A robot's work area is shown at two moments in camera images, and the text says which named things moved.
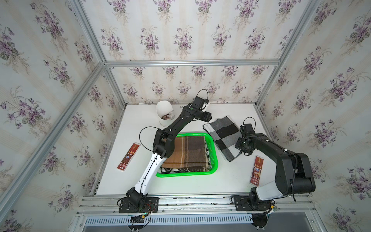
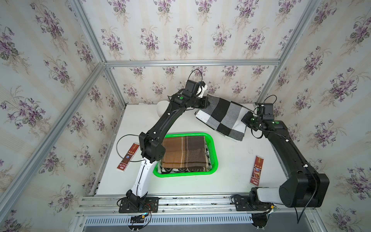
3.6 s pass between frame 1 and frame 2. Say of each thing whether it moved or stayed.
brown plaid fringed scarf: stayed
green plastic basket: stayed
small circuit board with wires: stayed
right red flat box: stayed
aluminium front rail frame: stayed
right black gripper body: moved
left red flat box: stayed
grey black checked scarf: moved
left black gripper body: moved
